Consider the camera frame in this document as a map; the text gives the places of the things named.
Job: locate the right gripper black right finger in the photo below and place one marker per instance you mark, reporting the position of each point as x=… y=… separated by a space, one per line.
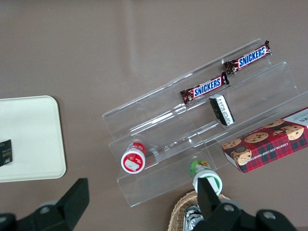
x=216 y=216

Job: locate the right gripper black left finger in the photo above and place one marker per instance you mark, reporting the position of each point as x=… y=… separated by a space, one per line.
x=60 y=214

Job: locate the tan oval wicker basket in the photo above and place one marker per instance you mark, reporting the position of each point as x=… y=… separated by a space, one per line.
x=180 y=211

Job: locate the beige plastic tray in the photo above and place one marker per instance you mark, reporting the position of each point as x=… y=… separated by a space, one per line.
x=29 y=134

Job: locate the stacked aluminium foil containers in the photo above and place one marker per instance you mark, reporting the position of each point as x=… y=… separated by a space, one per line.
x=192 y=219

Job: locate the green yogurt drink bottle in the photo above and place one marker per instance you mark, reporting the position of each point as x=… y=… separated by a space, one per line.
x=199 y=168

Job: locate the small black gum box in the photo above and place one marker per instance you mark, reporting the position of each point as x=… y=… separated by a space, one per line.
x=5 y=154
x=222 y=110

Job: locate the red tartan cookie box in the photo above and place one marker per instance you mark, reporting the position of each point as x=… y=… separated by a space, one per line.
x=264 y=149

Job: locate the clear acrylic stepped shelf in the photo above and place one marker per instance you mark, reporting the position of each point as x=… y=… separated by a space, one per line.
x=156 y=120

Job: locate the Snickers chocolate bar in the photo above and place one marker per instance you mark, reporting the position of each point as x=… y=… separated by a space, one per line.
x=204 y=88
x=249 y=57

